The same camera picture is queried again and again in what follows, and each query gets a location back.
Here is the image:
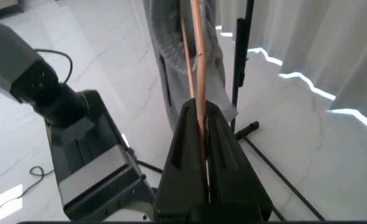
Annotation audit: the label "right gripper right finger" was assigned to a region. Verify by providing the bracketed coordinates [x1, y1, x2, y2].
[205, 100, 273, 223]

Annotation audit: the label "white curtain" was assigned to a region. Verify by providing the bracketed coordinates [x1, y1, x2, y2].
[216, 0, 367, 139]

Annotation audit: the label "black clothes rack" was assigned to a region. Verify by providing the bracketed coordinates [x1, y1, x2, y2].
[230, 0, 326, 222]

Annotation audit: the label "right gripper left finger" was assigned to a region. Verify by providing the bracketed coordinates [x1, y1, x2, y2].
[154, 98, 209, 223]

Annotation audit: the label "pale grey shorts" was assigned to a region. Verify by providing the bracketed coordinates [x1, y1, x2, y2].
[142, 0, 238, 131]

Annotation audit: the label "black cable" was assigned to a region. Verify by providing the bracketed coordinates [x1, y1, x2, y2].
[34, 48, 74, 85]
[0, 166, 55, 215]

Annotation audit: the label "pink clothes hanger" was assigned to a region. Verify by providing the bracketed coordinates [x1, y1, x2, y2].
[179, 0, 210, 203]

